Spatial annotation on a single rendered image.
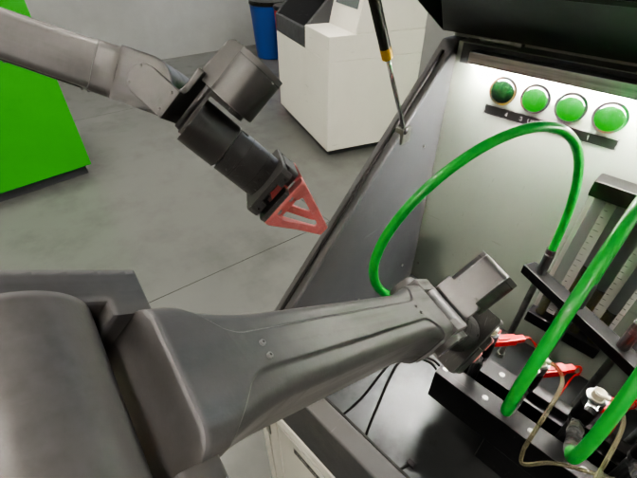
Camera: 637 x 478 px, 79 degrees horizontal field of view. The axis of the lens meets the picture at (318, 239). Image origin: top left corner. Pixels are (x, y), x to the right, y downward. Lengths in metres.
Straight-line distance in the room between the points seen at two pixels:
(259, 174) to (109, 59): 0.20
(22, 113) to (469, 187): 3.16
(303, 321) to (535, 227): 0.75
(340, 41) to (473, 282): 2.90
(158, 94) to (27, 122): 3.13
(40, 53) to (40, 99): 3.00
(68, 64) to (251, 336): 0.42
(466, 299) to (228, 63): 0.37
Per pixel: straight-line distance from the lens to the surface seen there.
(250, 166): 0.46
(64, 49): 0.55
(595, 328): 0.81
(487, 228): 0.97
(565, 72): 0.78
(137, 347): 0.17
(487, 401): 0.79
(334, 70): 3.30
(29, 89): 3.53
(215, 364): 0.17
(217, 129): 0.46
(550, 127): 0.61
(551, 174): 0.86
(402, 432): 0.89
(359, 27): 3.33
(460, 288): 0.49
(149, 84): 0.47
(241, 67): 0.45
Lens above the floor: 1.62
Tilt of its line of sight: 39 degrees down
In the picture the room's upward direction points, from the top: straight up
